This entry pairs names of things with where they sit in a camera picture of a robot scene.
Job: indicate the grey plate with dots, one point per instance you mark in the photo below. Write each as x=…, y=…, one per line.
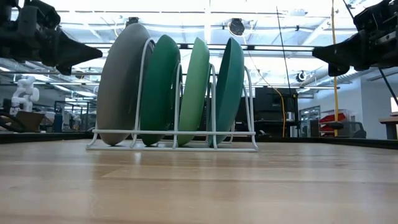
x=119, y=87

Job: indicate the brown cardboard box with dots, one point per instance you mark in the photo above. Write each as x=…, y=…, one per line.
x=29, y=121

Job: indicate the wooden side table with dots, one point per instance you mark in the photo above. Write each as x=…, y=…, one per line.
x=390, y=119

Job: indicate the dark green plate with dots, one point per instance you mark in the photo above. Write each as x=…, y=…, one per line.
x=158, y=93

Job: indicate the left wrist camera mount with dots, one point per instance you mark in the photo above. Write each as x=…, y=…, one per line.
x=37, y=15

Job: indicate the lit wall monitor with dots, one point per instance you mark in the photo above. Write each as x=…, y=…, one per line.
x=395, y=105

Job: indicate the teal plate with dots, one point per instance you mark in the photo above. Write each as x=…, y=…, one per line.
x=230, y=90

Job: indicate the black equipment cabinet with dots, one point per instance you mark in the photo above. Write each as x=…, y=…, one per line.
x=270, y=102

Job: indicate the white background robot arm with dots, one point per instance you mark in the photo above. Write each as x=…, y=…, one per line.
x=26, y=93

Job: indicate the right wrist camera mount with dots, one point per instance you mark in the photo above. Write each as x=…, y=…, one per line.
x=376, y=15

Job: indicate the red storage bins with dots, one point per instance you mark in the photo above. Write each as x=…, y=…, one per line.
x=332, y=119

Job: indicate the light green plate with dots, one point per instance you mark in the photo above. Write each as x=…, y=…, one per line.
x=194, y=93

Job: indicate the blue bottle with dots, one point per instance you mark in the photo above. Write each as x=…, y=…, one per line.
x=58, y=123

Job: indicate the yellow hanging pole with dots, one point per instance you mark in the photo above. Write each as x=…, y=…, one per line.
x=335, y=93

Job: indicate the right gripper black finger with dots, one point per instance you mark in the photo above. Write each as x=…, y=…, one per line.
x=342, y=51
x=339, y=70

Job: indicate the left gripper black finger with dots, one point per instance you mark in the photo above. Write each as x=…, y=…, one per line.
x=74, y=53
x=64, y=69

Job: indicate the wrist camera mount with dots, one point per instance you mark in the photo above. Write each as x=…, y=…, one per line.
x=376, y=15
x=37, y=15

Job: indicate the black office chair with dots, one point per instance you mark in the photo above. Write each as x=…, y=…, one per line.
x=354, y=129

